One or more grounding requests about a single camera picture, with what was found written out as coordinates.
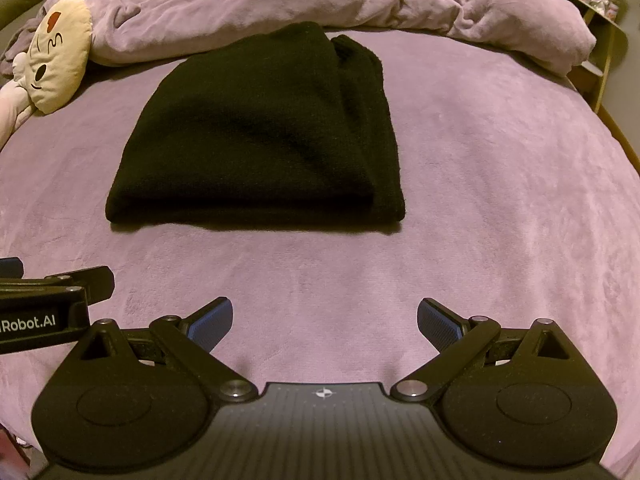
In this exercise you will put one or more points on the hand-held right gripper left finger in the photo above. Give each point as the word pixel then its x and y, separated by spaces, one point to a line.
pixel 212 317

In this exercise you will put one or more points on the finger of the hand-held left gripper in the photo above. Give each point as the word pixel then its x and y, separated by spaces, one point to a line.
pixel 11 268
pixel 97 282

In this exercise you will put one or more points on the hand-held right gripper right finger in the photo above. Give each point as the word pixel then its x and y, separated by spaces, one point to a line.
pixel 439 321

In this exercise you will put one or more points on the black knit sweater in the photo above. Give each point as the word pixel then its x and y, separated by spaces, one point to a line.
pixel 250 135

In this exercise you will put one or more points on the cream faced plush doll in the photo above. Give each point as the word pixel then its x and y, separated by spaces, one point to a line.
pixel 55 55

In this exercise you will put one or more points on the wooden side shelf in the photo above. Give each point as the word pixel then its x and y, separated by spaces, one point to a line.
pixel 607 45

